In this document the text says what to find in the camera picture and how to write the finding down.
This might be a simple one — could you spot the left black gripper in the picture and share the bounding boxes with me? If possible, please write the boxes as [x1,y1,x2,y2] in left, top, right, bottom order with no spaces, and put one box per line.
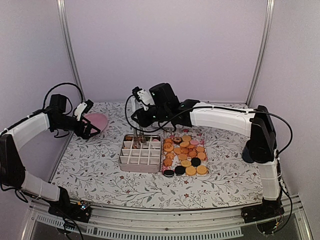
[53,114,101,139]

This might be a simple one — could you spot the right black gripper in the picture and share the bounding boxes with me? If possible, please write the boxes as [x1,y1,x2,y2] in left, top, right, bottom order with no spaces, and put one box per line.
[130,106,169,128]

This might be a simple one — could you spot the metal serving tongs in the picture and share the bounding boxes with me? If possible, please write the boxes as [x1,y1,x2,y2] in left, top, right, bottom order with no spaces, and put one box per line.
[131,99,148,147]

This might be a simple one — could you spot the orange swirl cookie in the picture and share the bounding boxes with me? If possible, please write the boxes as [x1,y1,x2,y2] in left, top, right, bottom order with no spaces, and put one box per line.
[125,136,133,141]

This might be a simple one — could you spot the pink divided cookie tin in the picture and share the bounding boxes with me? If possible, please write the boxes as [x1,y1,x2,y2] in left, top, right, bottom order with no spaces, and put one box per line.
[118,134,162,174]

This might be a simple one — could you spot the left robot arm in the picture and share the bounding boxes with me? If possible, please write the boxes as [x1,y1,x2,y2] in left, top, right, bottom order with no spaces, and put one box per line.
[0,94,101,217]

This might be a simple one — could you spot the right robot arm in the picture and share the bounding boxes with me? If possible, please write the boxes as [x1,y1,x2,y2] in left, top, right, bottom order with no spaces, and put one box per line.
[131,83,283,218]

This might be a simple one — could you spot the pink plate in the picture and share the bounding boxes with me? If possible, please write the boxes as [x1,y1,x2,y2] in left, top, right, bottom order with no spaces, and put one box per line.
[84,113,108,132]

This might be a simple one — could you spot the floral tablecloth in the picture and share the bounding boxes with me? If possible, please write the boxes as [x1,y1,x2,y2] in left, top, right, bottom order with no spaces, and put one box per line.
[51,102,263,209]

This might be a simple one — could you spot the chocolate sprinkle donut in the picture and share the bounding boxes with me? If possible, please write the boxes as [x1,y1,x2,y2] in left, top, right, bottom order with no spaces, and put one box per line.
[173,137,183,145]

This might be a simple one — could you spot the floral cookie tray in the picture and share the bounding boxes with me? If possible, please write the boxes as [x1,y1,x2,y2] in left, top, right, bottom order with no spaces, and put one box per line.
[161,128,209,177]

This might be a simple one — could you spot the pink sandwich cookie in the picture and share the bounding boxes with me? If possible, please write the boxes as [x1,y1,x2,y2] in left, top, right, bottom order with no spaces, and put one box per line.
[189,139,199,146]

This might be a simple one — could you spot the black sandwich cookie left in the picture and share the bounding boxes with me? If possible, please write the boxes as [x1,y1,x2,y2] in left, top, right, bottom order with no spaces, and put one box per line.
[163,169,175,178]

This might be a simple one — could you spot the black sandwich cookie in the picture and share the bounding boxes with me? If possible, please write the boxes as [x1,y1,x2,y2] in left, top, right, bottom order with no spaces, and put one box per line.
[174,165,186,176]
[163,169,175,178]

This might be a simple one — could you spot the black sandwich cookie right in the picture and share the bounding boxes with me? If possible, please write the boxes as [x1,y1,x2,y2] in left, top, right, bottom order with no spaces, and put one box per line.
[174,165,186,176]

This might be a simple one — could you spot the yellow round biscuit left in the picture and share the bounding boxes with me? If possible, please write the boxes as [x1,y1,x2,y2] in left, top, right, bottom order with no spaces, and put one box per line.
[185,165,197,176]

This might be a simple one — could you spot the yellow round biscuit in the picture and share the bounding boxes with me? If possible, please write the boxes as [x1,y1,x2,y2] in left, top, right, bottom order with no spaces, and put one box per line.
[185,165,197,176]
[196,165,208,175]

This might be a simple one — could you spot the yellow round biscuit right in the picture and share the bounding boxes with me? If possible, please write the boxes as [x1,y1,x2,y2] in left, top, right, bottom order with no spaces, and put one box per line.
[196,165,208,175]

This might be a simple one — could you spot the dark blue mug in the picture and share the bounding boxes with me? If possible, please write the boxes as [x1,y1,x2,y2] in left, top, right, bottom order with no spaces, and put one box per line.
[241,147,254,164]

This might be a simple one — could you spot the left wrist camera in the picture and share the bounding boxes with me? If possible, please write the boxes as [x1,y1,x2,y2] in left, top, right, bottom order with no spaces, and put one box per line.
[73,99,94,121]

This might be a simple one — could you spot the black camera cable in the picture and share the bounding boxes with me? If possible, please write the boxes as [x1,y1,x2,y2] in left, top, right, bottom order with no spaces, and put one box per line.
[42,82,85,107]

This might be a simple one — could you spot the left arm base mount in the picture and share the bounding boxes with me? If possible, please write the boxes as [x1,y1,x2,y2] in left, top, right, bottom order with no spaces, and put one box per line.
[48,201,92,223]

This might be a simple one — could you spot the front aluminium rail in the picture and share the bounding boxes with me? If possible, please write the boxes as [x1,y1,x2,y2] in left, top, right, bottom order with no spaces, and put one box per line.
[21,195,313,240]

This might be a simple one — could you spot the left aluminium frame post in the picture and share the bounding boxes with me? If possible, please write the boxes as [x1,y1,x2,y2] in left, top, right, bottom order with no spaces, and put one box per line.
[56,0,87,101]

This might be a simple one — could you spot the aluminium frame post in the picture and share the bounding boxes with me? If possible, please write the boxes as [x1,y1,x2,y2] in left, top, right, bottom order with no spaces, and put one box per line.
[245,0,275,106]
[56,0,87,101]

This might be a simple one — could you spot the right aluminium frame post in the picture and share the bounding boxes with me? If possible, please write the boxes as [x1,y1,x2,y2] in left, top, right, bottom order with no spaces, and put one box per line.
[245,0,275,106]

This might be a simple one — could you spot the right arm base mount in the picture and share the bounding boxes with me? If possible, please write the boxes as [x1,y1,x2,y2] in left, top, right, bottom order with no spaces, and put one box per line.
[241,199,285,223]

